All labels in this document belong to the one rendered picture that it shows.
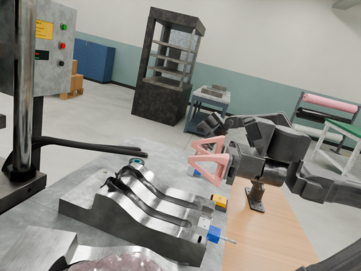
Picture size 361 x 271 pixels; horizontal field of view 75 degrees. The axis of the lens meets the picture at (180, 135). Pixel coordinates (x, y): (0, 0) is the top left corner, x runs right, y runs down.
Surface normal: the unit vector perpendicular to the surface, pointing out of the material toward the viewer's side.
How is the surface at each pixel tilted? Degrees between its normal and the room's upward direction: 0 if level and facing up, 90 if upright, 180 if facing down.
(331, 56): 90
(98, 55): 90
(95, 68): 90
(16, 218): 0
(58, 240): 0
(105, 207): 90
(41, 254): 0
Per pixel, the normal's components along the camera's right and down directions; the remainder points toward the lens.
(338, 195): 0.11, 0.40
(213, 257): 0.23, -0.92
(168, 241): -0.25, 0.25
